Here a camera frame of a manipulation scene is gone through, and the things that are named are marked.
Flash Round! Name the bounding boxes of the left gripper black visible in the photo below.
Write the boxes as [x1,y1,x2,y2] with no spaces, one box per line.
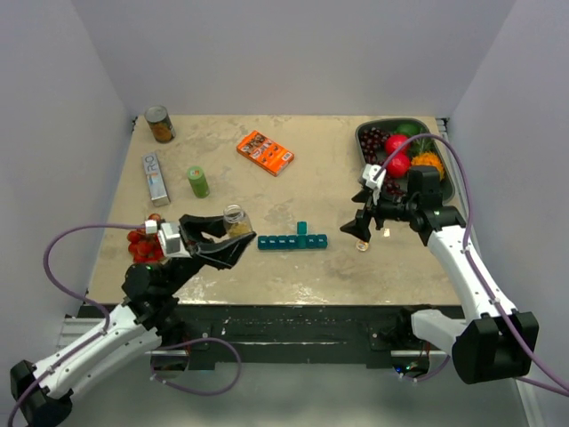
[165,213,258,294]

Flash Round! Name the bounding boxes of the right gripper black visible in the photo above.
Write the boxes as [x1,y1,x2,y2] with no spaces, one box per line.
[341,184,417,243]

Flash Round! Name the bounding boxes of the clear bottle lid orange label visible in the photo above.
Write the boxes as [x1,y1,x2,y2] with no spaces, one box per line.
[356,240,369,252]

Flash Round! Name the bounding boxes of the clear pill bottle yellow capsules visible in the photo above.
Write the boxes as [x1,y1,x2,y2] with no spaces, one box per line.
[223,205,253,238]

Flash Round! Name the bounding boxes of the teal weekly pill organizer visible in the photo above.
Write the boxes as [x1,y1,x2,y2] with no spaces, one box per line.
[257,222,329,251]

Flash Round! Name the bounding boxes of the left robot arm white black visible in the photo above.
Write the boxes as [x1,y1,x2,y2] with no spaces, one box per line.
[7,214,256,426]

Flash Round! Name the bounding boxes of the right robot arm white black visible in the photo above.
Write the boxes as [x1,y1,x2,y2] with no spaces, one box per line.
[341,165,539,384]

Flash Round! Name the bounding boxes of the lower red pomegranate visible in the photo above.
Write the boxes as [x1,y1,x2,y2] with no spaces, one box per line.
[386,152,411,179]

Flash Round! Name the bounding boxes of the red pomegranate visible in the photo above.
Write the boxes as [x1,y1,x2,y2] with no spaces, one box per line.
[386,152,411,179]
[384,133,408,155]

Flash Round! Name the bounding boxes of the red cherry bunch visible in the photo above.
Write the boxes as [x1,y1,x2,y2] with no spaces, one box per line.
[126,228,166,263]

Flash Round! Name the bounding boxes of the silver toothpaste box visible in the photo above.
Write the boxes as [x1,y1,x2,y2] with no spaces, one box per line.
[142,152,171,207]

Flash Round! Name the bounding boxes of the green cylindrical container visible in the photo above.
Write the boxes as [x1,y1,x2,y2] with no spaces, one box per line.
[187,165,210,198]

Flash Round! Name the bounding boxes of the dark purple grape bunch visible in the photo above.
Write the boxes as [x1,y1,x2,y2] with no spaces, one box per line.
[357,126,405,200]

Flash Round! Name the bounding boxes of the upper red pomegranate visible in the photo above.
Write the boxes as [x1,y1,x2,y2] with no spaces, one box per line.
[384,133,408,155]

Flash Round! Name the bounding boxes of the orange spiky kiwano fruit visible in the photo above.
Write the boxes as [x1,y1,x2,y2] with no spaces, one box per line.
[411,151,445,181]

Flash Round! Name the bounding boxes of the dark grey fruit tray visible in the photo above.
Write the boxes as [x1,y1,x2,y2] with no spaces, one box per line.
[355,117,453,204]

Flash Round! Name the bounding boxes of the green lime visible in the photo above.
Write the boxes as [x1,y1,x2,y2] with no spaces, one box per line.
[395,122,421,138]

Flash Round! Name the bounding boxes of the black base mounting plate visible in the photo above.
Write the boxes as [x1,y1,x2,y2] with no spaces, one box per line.
[77,301,466,371]

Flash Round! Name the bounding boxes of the orange cardboard box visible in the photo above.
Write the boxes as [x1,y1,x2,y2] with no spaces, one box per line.
[236,131,295,177]

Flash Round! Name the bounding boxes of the tin can fruit label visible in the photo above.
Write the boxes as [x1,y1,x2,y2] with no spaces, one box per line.
[144,105,176,143]

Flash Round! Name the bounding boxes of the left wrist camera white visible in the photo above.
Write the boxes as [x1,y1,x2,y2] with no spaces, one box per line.
[144,220,190,258]

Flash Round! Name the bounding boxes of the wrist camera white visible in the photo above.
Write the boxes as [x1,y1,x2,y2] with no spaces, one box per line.
[359,164,387,205]
[144,220,190,258]

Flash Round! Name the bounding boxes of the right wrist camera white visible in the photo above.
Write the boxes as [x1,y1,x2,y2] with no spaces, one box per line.
[359,164,387,205]

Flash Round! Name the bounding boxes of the aluminium frame rail right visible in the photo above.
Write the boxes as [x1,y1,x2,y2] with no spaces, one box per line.
[436,117,469,220]

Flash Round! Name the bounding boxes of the aluminium frame rail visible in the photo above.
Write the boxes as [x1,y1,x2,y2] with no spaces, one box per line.
[33,313,546,427]
[436,117,469,220]

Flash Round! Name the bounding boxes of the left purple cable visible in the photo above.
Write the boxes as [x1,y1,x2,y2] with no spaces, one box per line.
[6,222,244,427]

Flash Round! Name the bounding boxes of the purple cable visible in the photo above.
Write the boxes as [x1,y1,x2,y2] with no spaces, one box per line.
[6,222,244,427]
[373,133,569,397]

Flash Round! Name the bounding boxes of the aluminium frame rail front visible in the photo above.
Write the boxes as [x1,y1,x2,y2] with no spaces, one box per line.
[33,313,546,427]

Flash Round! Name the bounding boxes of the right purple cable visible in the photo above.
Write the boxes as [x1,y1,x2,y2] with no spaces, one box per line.
[373,133,569,397]

